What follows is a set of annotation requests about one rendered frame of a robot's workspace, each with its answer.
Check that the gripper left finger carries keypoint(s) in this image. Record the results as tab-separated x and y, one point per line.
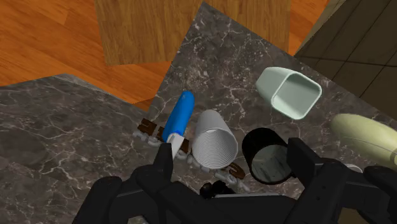
145	198

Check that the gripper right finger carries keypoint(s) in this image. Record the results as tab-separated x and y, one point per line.
335	192

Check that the yellow-green oval bottle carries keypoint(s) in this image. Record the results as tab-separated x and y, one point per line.
363	136

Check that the black cup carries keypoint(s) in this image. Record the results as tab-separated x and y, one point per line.
257	139

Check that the grey ribbed cup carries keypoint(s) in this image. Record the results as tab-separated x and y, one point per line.
211	130

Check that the pale green square cup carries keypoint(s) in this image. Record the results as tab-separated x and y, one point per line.
270	82

